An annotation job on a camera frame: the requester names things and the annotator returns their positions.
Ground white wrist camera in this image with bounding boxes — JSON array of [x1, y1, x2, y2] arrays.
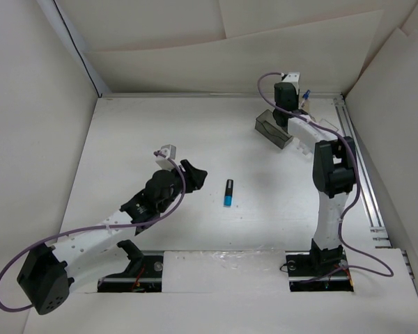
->
[[154, 144, 176, 170], [281, 72, 300, 90]]

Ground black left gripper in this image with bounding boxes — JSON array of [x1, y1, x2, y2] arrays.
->
[[157, 160, 206, 213]]

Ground aluminium back rail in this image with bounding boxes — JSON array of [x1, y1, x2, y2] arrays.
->
[[101, 92, 343, 99]]

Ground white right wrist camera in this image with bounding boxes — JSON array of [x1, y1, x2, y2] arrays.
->
[[281, 72, 300, 90]]

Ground clear plastic tray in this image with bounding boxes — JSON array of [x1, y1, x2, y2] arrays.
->
[[288, 118, 337, 155]]

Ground amber plastic tray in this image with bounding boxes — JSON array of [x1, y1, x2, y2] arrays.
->
[[299, 100, 316, 121]]

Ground aluminium side rail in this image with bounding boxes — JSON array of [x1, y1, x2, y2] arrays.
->
[[333, 95, 392, 249]]

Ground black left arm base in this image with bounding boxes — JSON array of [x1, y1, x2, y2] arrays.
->
[[97, 240, 164, 293]]

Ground smoky grey plastic tray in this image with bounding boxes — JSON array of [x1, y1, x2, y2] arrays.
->
[[254, 109, 293, 150]]

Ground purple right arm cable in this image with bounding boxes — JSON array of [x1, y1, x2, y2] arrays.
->
[[257, 71, 394, 285]]

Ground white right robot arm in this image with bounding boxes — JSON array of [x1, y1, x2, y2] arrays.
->
[[273, 81, 357, 274]]

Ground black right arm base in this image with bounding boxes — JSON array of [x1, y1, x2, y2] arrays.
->
[[280, 252, 354, 292]]

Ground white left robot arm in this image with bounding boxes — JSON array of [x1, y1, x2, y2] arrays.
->
[[17, 154, 208, 315]]

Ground white foam front board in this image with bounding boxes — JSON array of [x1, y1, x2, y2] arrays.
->
[[162, 250, 289, 294]]

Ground black marker blue cap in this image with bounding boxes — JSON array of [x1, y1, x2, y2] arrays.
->
[[224, 179, 233, 207]]

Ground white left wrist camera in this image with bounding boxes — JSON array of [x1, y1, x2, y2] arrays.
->
[[154, 144, 176, 170]]

